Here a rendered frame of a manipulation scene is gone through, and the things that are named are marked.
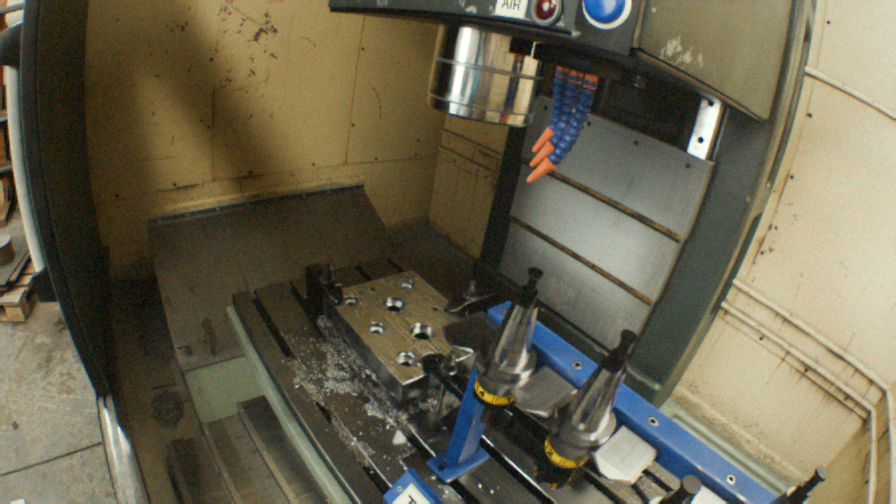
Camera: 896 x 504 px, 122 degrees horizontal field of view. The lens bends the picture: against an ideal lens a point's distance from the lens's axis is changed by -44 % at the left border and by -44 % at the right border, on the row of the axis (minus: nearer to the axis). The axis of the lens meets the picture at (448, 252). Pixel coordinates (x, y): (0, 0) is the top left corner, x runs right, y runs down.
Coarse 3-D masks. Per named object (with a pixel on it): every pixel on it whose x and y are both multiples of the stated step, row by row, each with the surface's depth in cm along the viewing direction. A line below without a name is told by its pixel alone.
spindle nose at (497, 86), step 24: (456, 48) 52; (480, 48) 50; (504, 48) 50; (528, 48) 51; (432, 72) 57; (456, 72) 53; (480, 72) 52; (504, 72) 52; (528, 72) 53; (432, 96) 57; (456, 96) 54; (480, 96) 53; (504, 96) 53; (528, 96) 55; (480, 120) 55; (504, 120) 55; (528, 120) 58
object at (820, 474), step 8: (816, 472) 20; (824, 472) 20; (808, 480) 21; (816, 480) 20; (824, 480) 20; (800, 488) 21; (808, 488) 21; (792, 496) 22; (800, 496) 21; (808, 496) 20
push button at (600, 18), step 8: (584, 0) 24; (592, 0) 23; (600, 0) 23; (608, 0) 22; (616, 0) 22; (624, 0) 22; (584, 8) 24; (592, 8) 23; (600, 8) 23; (608, 8) 23; (616, 8) 22; (624, 8) 22; (592, 16) 24; (600, 16) 23; (608, 16) 23; (616, 16) 23
